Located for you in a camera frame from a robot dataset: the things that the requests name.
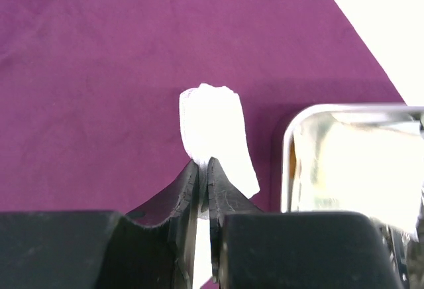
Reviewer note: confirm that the bag of cotton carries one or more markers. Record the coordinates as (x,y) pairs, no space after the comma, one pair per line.
(373,169)

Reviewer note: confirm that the purple cloth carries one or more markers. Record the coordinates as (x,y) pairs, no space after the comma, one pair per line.
(90,90)

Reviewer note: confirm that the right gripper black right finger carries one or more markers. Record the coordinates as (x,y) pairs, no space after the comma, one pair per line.
(327,249)

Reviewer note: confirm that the gauze pad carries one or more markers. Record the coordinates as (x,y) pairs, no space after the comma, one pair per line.
(214,137)

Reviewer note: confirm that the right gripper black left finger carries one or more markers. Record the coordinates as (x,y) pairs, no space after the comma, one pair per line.
(151,246)

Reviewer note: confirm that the steel tray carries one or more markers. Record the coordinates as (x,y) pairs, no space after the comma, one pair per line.
(406,251)

